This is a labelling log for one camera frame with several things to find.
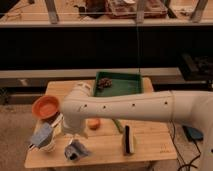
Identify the green pepper toy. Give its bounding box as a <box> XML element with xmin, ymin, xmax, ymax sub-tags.
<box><xmin>112</xmin><ymin>119</ymin><xmax>124</xmax><ymax>134</ymax></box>

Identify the black floor cable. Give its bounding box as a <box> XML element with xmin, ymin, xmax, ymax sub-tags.
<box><xmin>169</xmin><ymin>121</ymin><xmax>203</xmax><ymax>171</ymax></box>

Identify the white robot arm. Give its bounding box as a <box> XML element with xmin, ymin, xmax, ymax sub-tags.
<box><xmin>60</xmin><ymin>82</ymin><xmax>213</xmax><ymax>171</ymax></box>

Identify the black scrub brush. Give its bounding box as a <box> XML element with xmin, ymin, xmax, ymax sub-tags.
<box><xmin>122</xmin><ymin>125</ymin><xmax>135</xmax><ymax>155</ymax></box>

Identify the long white handled brush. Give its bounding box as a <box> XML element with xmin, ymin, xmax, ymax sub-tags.
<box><xmin>51</xmin><ymin>113</ymin><xmax>63</xmax><ymax>128</ymax></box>

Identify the black foot pedal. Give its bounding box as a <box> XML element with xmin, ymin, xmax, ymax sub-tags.
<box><xmin>183</xmin><ymin>126</ymin><xmax>203</xmax><ymax>141</ymax></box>

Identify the red bowl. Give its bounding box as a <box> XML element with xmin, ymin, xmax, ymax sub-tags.
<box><xmin>32</xmin><ymin>95</ymin><xmax>59</xmax><ymax>119</ymax></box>

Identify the brown item in tray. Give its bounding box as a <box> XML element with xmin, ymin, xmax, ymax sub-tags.
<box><xmin>97</xmin><ymin>78</ymin><xmax>112</xmax><ymax>90</ymax></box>

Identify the orange fruit toy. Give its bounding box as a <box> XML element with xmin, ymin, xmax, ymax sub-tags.
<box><xmin>87</xmin><ymin>119</ymin><xmax>101</xmax><ymax>130</ymax></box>

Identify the green plastic tray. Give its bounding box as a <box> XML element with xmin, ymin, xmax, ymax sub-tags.
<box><xmin>93</xmin><ymin>71</ymin><xmax>143</xmax><ymax>97</ymax></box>

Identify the crumpled blue grey cloth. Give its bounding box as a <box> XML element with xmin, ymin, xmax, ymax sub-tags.
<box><xmin>64</xmin><ymin>139</ymin><xmax>90</xmax><ymax>161</ymax></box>

